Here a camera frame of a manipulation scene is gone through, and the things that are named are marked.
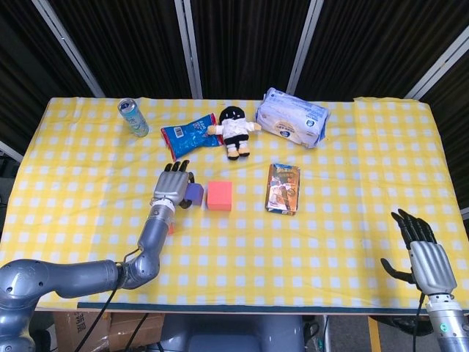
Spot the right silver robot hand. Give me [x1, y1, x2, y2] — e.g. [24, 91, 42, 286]
[380, 208, 458, 294]

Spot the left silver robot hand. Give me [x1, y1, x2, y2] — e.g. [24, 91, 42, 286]
[149, 159, 197, 210]

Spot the purple cube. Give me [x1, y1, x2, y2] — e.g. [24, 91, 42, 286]
[182, 182, 205, 206]

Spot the large red foam cube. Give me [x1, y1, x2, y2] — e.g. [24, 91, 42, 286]
[206, 180, 234, 213]

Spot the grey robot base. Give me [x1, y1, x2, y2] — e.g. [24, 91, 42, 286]
[160, 314, 307, 352]

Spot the blue snack bag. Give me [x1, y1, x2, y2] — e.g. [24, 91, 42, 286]
[160, 113, 225, 163]

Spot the light blue drink can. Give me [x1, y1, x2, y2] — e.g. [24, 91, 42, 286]
[117, 98, 149, 138]

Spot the plush doll white shirt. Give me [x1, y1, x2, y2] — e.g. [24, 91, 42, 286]
[207, 106, 262, 161]

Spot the yellow white checked tablecloth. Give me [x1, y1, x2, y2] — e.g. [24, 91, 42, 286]
[0, 96, 469, 307]

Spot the orange biscuit box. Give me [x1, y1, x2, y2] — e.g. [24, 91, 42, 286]
[265, 163, 302, 216]

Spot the pale blue tissue pack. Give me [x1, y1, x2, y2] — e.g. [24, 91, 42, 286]
[255, 87, 330, 150]

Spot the brown cardboard box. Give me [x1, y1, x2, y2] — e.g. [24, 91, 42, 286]
[53, 311, 166, 352]

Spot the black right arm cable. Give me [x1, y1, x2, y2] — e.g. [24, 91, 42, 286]
[412, 292, 426, 352]

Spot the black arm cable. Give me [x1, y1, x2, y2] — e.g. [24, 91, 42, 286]
[76, 248, 143, 352]
[412, 292, 426, 352]

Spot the white metal frame post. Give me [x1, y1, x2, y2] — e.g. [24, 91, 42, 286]
[286, 0, 325, 95]
[405, 25, 469, 100]
[31, 0, 106, 98]
[0, 141, 23, 163]
[174, 0, 204, 99]

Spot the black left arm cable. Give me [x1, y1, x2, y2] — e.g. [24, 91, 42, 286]
[76, 248, 143, 352]

